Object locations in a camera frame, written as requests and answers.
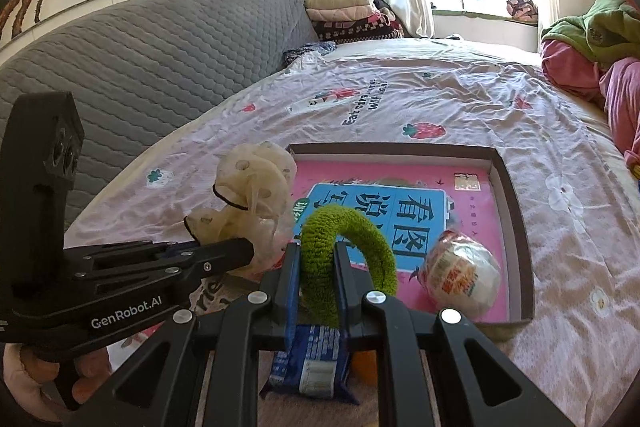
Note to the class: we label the beige mesh scrunchie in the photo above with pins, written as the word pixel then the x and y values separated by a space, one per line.
pixel 250 177

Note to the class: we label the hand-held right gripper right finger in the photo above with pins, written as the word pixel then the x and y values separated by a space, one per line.
pixel 345 287

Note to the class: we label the white egg toy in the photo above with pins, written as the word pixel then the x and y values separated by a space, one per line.
pixel 460 277

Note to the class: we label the blue snack packet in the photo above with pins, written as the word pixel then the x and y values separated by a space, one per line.
pixel 310 367

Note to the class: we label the folded patterned cloth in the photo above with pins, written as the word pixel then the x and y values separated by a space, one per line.
pixel 522 9

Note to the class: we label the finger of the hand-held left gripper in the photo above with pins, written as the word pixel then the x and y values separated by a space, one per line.
pixel 220 257
pixel 175 251

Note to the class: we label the pink book with blue label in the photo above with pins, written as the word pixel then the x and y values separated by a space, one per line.
pixel 450 202

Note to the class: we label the blue patterned cloth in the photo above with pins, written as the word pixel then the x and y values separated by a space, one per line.
pixel 307 53

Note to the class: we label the pink quilt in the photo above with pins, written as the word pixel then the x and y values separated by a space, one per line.
pixel 565 67

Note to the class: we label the green blanket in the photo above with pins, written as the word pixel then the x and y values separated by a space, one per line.
pixel 590 32

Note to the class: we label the shallow grey cardboard box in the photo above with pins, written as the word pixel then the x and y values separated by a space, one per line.
pixel 520 257

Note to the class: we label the person's left hand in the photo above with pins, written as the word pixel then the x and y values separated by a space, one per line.
pixel 90 364

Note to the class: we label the large mandarin orange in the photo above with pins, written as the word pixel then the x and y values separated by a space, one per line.
pixel 365 367

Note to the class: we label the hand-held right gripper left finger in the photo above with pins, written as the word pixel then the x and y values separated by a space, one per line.
pixel 292 307

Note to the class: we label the grey quilted headboard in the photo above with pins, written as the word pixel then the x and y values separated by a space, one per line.
pixel 150 57

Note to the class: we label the stack of folded blankets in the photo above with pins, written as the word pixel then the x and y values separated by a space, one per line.
pixel 340 9

